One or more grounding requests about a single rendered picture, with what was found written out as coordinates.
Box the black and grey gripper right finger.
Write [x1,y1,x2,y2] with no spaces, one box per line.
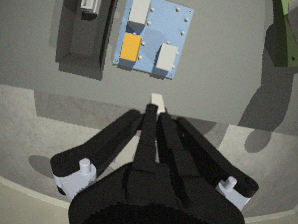
[156,94,259,214]

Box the yellow rectangular block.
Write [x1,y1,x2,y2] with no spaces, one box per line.
[120,33,142,61]

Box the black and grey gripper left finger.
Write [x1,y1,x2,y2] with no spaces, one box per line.
[50,93,158,210]

